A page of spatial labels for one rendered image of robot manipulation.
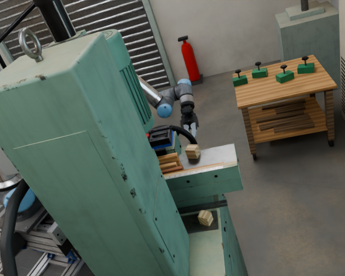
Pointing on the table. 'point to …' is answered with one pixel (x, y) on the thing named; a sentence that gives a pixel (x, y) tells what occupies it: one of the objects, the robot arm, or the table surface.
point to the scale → (194, 172)
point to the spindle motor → (129, 77)
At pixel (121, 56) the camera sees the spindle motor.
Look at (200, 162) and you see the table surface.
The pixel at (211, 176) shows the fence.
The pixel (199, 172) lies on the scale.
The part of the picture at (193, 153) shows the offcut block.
